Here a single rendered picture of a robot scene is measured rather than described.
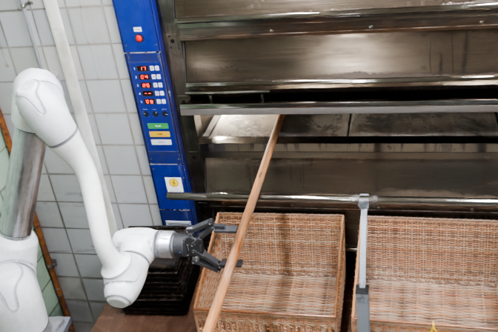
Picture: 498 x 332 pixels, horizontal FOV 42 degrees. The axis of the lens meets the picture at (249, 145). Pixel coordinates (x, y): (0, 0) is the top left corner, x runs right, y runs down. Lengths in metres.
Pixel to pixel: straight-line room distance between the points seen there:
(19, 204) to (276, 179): 1.08
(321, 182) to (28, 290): 1.24
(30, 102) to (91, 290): 1.76
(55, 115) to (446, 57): 1.35
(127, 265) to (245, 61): 0.93
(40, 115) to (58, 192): 1.31
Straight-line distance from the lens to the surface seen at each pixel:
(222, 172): 2.78
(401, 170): 2.67
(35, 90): 1.87
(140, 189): 2.95
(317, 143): 2.61
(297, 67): 2.47
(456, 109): 2.36
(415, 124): 2.72
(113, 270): 2.03
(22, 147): 2.09
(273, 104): 2.40
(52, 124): 1.88
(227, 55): 2.53
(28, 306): 2.12
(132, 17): 2.55
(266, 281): 2.87
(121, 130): 2.82
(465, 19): 2.40
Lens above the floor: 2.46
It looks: 29 degrees down
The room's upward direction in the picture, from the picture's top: 8 degrees counter-clockwise
